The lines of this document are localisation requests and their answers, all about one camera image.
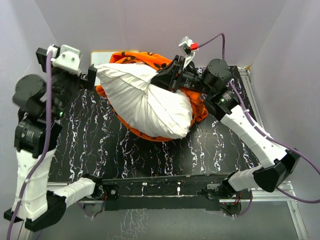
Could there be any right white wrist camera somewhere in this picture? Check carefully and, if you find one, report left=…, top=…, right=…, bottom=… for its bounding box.
left=178, top=36, right=199, bottom=69

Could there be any orange patterned pillowcase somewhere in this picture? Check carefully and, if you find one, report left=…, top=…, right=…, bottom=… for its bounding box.
left=96, top=51, right=208, bottom=142

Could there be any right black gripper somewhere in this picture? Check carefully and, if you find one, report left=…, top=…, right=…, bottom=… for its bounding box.
left=147, top=55, right=214, bottom=96

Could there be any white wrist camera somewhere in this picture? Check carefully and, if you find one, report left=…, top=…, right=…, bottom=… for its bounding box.
left=178, top=36, right=199, bottom=69
left=46, top=44, right=82, bottom=77

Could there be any small whiteboard yellow frame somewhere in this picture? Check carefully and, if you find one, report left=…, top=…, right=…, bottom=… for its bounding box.
left=90, top=50, right=138, bottom=66

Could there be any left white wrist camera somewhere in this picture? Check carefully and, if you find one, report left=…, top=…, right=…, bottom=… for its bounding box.
left=46, top=44, right=82, bottom=77

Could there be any aluminium frame rail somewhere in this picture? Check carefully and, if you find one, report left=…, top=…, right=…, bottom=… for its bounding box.
left=18, top=181, right=308, bottom=240

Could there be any white pillow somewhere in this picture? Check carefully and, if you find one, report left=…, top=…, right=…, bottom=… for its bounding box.
left=96, top=63, right=193, bottom=139

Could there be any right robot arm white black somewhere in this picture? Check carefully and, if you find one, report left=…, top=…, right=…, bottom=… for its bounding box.
left=151, top=55, right=299, bottom=199

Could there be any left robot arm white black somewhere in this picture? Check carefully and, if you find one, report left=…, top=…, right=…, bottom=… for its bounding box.
left=4, top=44, right=104, bottom=232

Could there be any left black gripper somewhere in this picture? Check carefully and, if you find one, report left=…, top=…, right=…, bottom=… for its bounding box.
left=38, top=48, right=95, bottom=120

